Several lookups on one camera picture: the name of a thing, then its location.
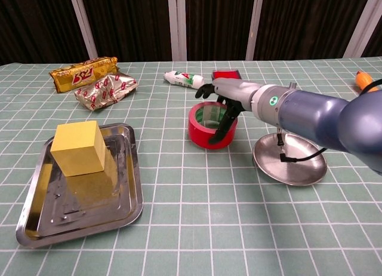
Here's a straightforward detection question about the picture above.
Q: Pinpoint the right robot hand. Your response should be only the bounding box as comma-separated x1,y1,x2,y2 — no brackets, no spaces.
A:
195,77,260,145

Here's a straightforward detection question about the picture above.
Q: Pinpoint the red tape roll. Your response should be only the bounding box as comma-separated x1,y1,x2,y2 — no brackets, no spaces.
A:
187,102,239,151

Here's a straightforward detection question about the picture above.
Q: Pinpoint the yellow cube block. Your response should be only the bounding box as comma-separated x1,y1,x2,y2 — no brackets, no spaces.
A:
50,120,107,177

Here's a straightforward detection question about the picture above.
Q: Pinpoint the red ink pad case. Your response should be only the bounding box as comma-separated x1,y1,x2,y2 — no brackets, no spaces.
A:
211,69,242,80

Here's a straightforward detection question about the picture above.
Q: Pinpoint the white green small bottle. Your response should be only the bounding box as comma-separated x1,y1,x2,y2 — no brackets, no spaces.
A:
163,70,205,90

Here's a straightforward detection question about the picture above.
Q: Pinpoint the round steel plate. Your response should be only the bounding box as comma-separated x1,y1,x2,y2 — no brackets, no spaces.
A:
252,131,328,186

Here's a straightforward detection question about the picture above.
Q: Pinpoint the black ribbed backdrop curtain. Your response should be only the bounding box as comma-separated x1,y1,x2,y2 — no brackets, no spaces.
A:
0,0,382,66

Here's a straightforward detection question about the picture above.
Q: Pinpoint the orange toy carrot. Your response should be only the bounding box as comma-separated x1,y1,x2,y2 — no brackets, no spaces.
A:
355,70,380,93

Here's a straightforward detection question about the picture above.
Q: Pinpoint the green checked tablecloth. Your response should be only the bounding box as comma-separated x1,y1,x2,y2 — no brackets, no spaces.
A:
0,56,382,276

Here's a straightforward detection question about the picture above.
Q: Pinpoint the silver red snack wrapper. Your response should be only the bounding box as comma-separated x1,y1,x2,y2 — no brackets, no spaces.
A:
73,72,139,111

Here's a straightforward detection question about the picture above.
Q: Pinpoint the gold biscuit package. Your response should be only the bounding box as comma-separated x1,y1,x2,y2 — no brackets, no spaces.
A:
49,56,119,94

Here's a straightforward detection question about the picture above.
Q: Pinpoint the rectangular steel tray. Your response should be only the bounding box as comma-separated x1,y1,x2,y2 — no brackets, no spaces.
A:
15,122,144,249

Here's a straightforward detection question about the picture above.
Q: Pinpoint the white metal frame post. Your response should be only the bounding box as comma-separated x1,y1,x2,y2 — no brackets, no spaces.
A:
67,0,98,59
245,0,265,61
167,0,187,62
343,0,382,58

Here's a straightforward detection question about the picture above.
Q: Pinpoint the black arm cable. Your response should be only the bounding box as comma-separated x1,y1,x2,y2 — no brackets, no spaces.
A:
276,78,382,164

